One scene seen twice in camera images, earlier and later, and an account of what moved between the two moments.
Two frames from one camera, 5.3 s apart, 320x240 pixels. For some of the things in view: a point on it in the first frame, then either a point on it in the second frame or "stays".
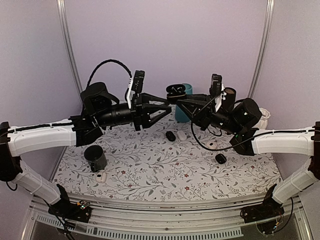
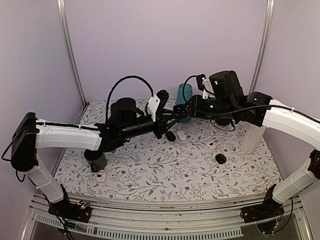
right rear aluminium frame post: [266, 35] stays
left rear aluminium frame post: [61, 7] stays
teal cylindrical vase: [180, 116] stays
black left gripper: [140, 111] -> [162, 121]
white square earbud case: [101, 177] stays
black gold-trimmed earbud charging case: [174, 92] -> [179, 109]
